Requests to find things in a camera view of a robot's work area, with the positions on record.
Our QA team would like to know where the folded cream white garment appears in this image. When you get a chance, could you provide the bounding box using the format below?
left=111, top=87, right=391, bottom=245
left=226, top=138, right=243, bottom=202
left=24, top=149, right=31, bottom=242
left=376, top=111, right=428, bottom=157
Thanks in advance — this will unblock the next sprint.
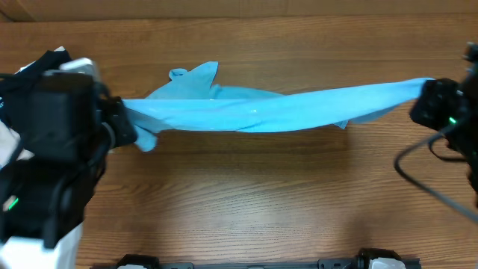
left=0, top=46, right=68, bottom=169

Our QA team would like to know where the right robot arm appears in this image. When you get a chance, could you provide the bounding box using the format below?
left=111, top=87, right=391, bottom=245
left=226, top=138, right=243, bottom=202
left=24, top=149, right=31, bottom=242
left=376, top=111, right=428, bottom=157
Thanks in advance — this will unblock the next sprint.
left=410, top=43, right=477, bottom=191

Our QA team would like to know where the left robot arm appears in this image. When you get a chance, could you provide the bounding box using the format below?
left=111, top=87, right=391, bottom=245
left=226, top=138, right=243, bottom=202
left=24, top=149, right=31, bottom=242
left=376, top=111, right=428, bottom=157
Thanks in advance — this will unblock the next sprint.
left=1, top=70, right=137, bottom=268

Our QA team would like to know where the folded black garment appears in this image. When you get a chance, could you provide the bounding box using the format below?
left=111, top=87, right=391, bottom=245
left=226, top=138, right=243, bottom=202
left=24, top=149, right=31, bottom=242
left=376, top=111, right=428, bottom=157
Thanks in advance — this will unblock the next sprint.
left=1, top=50, right=72, bottom=126

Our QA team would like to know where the light blue printed t-shirt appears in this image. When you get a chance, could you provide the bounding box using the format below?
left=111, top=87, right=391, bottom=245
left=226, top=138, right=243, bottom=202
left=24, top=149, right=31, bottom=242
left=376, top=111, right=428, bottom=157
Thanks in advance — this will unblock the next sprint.
left=124, top=61, right=427, bottom=152

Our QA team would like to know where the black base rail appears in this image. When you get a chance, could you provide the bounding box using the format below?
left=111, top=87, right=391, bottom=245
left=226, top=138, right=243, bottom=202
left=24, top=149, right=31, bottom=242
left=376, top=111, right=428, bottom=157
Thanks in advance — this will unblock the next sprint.
left=91, top=248, right=422, bottom=269

